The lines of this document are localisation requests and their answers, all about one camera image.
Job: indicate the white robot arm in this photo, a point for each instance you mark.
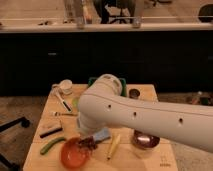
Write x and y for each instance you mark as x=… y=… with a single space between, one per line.
x=102 y=104

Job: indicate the dark brown bowl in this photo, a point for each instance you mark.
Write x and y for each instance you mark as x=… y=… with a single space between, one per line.
x=144 y=141

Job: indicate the red-orange bowl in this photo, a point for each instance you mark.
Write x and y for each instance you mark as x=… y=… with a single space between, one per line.
x=72 y=156

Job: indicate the green plastic tray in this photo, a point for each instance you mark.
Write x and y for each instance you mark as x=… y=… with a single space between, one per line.
x=91 y=80

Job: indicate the dark cup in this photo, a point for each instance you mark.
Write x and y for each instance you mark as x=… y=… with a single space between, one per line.
x=134 y=93

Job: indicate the white mug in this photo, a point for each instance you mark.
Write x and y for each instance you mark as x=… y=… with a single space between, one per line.
x=64 y=87

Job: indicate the white black-tipped marker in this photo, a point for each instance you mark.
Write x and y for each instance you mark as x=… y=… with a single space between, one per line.
x=62 y=101

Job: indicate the blue sponge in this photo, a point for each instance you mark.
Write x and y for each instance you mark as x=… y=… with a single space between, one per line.
x=102 y=135

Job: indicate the silver fork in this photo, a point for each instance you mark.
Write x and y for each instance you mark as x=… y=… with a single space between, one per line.
x=63 y=114

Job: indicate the black and wood eraser block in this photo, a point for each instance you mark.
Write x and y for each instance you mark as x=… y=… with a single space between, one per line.
x=50 y=128

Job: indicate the green cucumber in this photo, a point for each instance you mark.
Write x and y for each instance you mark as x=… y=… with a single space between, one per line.
x=50 y=144

